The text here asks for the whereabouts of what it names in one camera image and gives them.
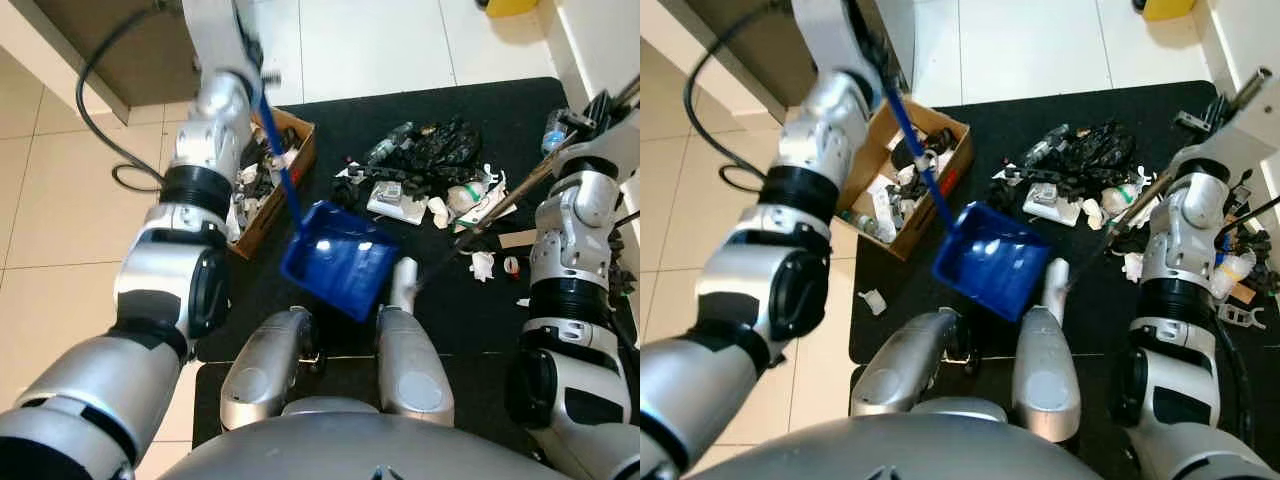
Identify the brown cardboard box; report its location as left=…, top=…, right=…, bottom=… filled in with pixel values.
left=838, top=98, right=973, bottom=263
left=228, top=105, right=318, bottom=261

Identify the silver robot leg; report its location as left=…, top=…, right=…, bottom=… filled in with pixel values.
left=1012, top=258, right=1084, bottom=443
left=375, top=258, right=457, bottom=428
left=850, top=308, right=968, bottom=418
left=220, top=305, right=323, bottom=431

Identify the blue plastic dustpan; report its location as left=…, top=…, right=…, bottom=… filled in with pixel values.
left=885, top=85, right=1053, bottom=323
left=258, top=85, right=403, bottom=323

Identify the black looped cable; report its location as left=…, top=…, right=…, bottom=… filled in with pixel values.
left=683, top=0, right=801, bottom=196
left=75, top=0, right=201, bottom=194

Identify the flat white packet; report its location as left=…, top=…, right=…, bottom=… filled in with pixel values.
left=366, top=180, right=431, bottom=225
left=1020, top=185, right=1079, bottom=227

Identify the silver robot torso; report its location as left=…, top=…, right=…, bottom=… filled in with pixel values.
left=160, top=410, right=561, bottom=480
left=690, top=413, right=1141, bottom=480

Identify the white cup with green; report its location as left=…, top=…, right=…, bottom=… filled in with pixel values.
left=446, top=180, right=493, bottom=219
left=1100, top=184, right=1143, bottom=217

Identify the dark broom handle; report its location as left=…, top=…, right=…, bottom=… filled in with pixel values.
left=1063, top=66, right=1273, bottom=293
left=418, top=78, right=641, bottom=289

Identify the dark wooden cabinet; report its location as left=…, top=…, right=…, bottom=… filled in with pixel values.
left=30, top=0, right=203, bottom=126
left=655, top=0, right=801, bottom=111

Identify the silver right robot leg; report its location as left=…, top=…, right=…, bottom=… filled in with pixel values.
left=375, top=258, right=457, bottom=428
left=1012, top=258, right=1084, bottom=443

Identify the white furniture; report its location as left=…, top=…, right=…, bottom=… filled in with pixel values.
left=1195, top=0, right=1280, bottom=101
left=548, top=0, right=641, bottom=113

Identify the large black floor mat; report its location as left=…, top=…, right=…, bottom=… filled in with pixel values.
left=195, top=78, right=601, bottom=361
left=848, top=80, right=1241, bottom=366

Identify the clear plastic bottle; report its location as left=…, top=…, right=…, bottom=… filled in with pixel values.
left=366, top=122, right=413, bottom=163
left=1036, top=124, right=1073, bottom=163

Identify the clear bottle with blue label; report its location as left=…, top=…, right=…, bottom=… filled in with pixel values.
left=542, top=108, right=573, bottom=155

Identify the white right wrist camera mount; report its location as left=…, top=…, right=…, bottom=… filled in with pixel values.
left=1222, top=92, right=1280, bottom=161

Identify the silver left robot leg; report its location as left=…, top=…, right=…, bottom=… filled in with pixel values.
left=850, top=308, right=968, bottom=418
left=220, top=305, right=323, bottom=431

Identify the black plastic bag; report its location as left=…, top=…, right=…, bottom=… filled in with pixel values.
left=398, top=118, right=485, bottom=181
left=1062, top=120, right=1139, bottom=179

